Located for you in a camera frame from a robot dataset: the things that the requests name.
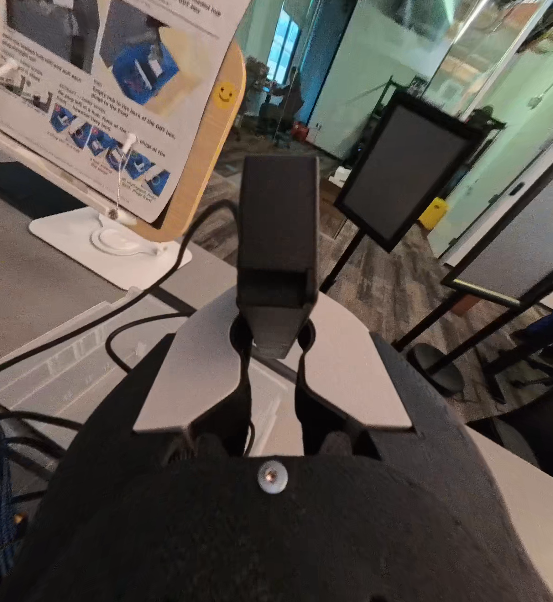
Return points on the clear plastic bin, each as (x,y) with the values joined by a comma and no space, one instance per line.
(60,367)

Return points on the yellow smiley sticker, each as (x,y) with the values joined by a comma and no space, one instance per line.
(225,94)

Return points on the black office chair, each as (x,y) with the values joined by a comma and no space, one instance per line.
(281,113)

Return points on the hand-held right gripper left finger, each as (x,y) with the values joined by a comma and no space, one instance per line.
(192,376)

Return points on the instruction sheet on stand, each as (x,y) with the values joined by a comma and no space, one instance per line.
(215,141)

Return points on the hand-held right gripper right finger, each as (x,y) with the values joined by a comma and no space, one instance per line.
(356,376)

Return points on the black monitor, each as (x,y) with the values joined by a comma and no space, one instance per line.
(408,169)

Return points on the white stand base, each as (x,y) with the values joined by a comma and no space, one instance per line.
(60,235)

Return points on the black 7-port USB hub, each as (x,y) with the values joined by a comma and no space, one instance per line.
(194,218)

